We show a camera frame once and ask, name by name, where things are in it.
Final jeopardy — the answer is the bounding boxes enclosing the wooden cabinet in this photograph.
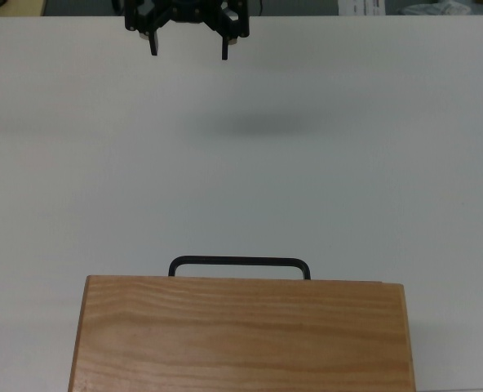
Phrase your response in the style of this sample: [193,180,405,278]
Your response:
[67,274,416,392]

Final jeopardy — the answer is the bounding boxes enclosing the black metal drawer handle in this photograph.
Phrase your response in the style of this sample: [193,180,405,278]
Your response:
[167,255,311,281]

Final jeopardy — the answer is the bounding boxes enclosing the crumpled clear plastic bag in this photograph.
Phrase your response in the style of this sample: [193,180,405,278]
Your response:
[402,2,475,16]

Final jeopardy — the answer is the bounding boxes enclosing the tan wooden desk board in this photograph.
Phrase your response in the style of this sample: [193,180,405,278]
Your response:
[0,0,47,16]

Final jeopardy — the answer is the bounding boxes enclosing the white printed papers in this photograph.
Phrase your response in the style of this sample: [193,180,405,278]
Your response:
[338,0,385,16]

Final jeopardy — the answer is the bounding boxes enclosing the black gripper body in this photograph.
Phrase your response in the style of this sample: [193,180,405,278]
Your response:
[159,0,226,25]

